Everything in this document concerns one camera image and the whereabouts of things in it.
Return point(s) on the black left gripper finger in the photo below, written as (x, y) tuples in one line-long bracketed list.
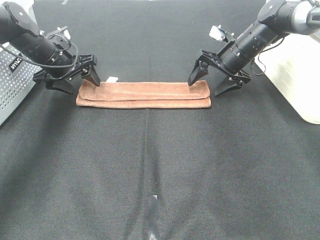
[(59, 85), (89, 74)]

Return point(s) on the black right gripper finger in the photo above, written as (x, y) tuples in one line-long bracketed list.
[(228, 84), (200, 70)]

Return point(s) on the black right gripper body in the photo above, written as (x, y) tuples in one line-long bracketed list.
[(230, 60)]

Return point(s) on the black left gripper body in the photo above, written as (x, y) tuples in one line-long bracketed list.
[(60, 66)]

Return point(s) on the brown towel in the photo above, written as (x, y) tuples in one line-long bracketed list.
[(144, 95)]

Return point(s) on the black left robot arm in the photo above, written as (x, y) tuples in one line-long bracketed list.
[(19, 30)]

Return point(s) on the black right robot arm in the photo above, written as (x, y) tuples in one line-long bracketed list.
[(275, 20)]

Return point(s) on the grey perforated laundry basket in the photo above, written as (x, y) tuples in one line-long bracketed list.
[(16, 81)]

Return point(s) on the white storage box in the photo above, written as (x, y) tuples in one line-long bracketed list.
[(294, 69)]

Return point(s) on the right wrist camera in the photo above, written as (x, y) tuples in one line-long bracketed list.
[(220, 35)]

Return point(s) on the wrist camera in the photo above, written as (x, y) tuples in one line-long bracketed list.
[(220, 35), (59, 35)]

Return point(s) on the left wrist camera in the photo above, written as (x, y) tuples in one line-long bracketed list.
[(59, 35)]

